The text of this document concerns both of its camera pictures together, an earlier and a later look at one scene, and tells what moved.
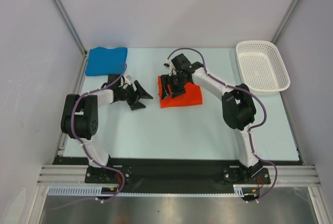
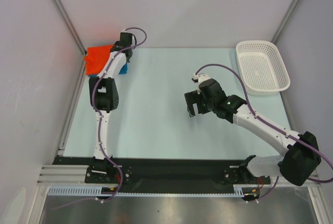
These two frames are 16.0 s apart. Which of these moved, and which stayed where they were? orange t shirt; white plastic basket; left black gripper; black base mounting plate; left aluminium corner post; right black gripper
Moved: orange t shirt; left black gripper; right black gripper
Stayed: left aluminium corner post; white plastic basket; black base mounting plate
